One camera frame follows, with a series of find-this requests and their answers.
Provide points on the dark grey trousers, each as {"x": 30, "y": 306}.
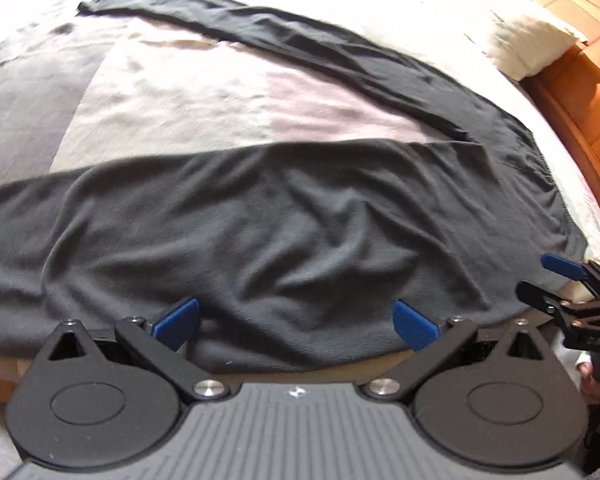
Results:
{"x": 280, "y": 219}

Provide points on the pastel patchwork bed sheet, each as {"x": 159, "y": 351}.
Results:
{"x": 180, "y": 95}

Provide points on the cream printed pillow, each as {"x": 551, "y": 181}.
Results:
{"x": 520, "y": 37}

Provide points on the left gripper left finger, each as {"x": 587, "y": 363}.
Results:
{"x": 154, "y": 342}

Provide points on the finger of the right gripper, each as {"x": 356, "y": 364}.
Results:
{"x": 586, "y": 272}
{"x": 555, "y": 306}

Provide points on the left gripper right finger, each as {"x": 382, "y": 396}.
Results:
{"x": 435, "y": 344}

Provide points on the person's right hand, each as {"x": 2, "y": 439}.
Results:
{"x": 589, "y": 386}

